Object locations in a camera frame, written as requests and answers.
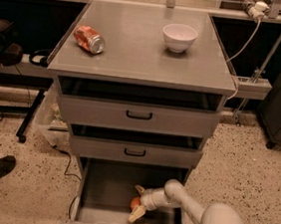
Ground grey drawer cabinet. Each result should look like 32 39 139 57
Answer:
49 1 235 168

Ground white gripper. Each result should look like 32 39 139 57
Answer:
129 185 178 223

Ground crushed orange soda can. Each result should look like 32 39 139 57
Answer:
74 26 105 55

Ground white power strip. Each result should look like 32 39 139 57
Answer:
239 0 268 20

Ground black headphones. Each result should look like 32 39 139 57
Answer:
29 49 52 68

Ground grey middle drawer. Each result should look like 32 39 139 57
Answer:
70 124 202 168

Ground black stand leg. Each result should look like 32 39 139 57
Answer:
0 90 44 143

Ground orange fruit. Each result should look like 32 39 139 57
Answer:
130 197 141 210

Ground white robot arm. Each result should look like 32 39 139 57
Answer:
129 179 244 224

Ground black floor cable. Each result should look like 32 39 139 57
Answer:
44 144 86 220

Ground white bowl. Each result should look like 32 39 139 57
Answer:
162 23 198 53

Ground dark bag on shelf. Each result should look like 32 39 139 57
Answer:
0 43 24 67

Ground metal diagonal pole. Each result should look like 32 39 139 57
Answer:
233 34 281 125

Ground grey open bottom drawer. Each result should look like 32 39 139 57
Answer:
63 159 186 224

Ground grey top drawer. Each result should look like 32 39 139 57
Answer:
58 76 220 138

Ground white power cable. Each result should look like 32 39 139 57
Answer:
221 13 263 104

